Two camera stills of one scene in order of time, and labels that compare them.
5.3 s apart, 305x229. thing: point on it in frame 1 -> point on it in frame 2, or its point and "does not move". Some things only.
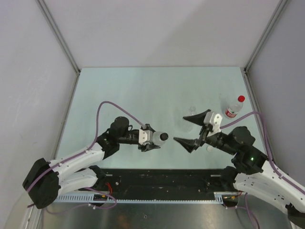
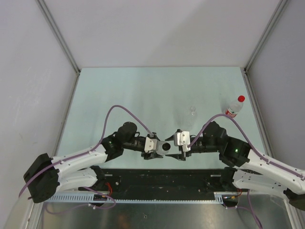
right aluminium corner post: (279, 9) does not move
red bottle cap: (241, 98) does not move
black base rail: (120, 181) does not move
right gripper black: (189, 144) -> (181, 157)
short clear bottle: (156, 138) -> (163, 148)
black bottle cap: (164, 136) -> (166, 146)
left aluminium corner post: (63, 41) does not move
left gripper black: (147, 147) -> (150, 155)
